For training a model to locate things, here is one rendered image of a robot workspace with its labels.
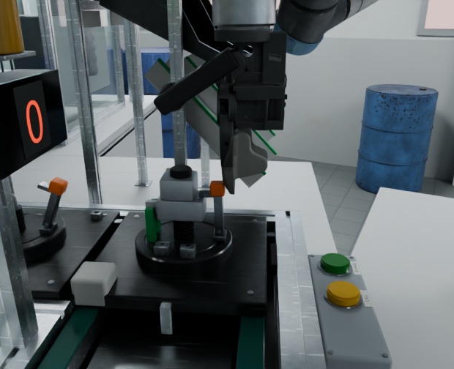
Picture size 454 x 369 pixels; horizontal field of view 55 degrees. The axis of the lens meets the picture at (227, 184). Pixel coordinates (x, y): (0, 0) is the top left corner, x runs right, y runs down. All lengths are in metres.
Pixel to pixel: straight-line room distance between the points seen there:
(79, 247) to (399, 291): 0.52
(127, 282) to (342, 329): 0.27
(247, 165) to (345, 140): 3.50
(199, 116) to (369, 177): 2.79
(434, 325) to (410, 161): 2.75
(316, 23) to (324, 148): 3.50
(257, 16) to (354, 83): 3.43
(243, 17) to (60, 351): 0.42
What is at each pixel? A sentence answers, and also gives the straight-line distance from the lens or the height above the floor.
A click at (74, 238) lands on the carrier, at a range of 0.71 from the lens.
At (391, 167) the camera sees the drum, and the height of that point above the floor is 0.23.
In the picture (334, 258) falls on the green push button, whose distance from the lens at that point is 0.63.
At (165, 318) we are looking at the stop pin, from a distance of 0.55.
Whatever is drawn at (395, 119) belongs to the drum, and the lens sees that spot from 3.33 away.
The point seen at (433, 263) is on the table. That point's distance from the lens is 0.90.
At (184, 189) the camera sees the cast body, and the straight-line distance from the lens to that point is 0.58.
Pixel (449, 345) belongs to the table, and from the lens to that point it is 0.72.
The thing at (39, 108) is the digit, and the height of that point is 1.21.
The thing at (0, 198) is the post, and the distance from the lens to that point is 0.46.
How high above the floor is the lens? 1.29
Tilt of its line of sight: 22 degrees down
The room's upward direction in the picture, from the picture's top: straight up
